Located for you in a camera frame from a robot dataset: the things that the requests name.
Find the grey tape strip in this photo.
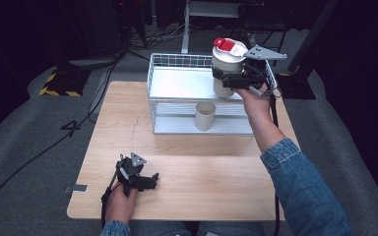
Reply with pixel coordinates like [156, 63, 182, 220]
[63, 184, 89, 194]

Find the bundle of floor cables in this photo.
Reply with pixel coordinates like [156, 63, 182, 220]
[126, 23, 186, 53]

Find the black square base plate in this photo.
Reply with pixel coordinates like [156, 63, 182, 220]
[275, 72, 317, 100]

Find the person's left hand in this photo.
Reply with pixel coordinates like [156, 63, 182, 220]
[104, 182, 140, 225]

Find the white desk frame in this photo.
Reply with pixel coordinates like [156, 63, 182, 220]
[180, 0, 244, 55]

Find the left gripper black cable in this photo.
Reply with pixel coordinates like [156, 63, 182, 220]
[99, 170, 121, 229]

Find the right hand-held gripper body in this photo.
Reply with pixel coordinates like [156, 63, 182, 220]
[241, 44, 288, 96]

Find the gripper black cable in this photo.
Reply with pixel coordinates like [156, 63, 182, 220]
[99, 170, 121, 229]
[267, 83, 282, 236]

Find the black metal chair frame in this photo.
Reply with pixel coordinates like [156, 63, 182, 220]
[225, 2, 290, 68]

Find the person's right leg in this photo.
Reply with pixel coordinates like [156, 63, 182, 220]
[198, 220, 268, 236]

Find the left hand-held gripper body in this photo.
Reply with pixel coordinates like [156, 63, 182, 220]
[115, 151, 148, 198]

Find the yellow black striped stand base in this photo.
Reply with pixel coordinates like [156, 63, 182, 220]
[38, 66, 92, 98]

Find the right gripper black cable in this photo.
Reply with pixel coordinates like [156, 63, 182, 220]
[267, 83, 282, 236]

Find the long black floor cable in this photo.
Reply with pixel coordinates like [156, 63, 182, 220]
[0, 53, 123, 235]

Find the black slanted post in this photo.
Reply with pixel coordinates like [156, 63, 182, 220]
[286, 0, 341, 75]

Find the white wire shelf rack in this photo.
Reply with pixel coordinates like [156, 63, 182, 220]
[147, 52, 279, 137]

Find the person's right hand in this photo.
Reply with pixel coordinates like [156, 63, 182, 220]
[235, 82, 274, 121]

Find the person's left leg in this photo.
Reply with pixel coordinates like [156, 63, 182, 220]
[125, 219, 195, 236]

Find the person's leg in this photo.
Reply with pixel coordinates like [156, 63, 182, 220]
[125, 219, 195, 236]
[198, 220, 268, 236]

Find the white tumbler with red lid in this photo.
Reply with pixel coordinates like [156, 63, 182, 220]
[211, 36, 249, 99]

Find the grey flat floor plate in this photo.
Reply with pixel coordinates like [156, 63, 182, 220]
[68, 56, 121, 69]

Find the white paper cup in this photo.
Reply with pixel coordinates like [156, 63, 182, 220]
[194, 100, 218, 133]

